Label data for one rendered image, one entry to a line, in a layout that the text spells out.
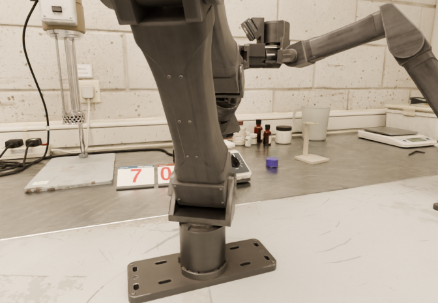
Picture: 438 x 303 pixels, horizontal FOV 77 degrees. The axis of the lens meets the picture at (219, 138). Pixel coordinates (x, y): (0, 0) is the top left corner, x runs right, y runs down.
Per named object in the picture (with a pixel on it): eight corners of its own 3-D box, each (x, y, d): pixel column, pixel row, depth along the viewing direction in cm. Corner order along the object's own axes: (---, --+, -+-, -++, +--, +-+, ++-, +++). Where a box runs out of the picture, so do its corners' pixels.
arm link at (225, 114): (208, 91, 57) (215, 70, 51) (234, 98, 58) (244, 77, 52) (203, 120, 54) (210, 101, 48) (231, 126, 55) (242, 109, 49)
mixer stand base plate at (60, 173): (113, 183, 72) (112, 179, 72) (22, 193, 66) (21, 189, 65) (115, 155, 100) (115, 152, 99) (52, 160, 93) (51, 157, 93)
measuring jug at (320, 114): (296, 141, 122) (298, 107, 119) (286, 136, 135) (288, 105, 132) (336, 141, 124) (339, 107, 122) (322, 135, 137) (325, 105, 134)
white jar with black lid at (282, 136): (283, 144, 116) (283, 128, 115) (272, 142, 122) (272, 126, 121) (294, 143, 120) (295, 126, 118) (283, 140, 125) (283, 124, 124)
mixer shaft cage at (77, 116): (85, 124, 79) (76, 30, 74) (58, 125, 77) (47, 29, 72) (88, 121, 85) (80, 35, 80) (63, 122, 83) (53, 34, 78)
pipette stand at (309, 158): (329, 161, 93) (332, 122, 90) (312, 164, 89) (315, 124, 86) (310, 155, 99) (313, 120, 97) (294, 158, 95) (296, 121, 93)
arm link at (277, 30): (255, 20, 77) (297, 14, 70) (270, 25, 84) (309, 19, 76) (255, 64, 79) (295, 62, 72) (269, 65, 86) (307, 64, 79)
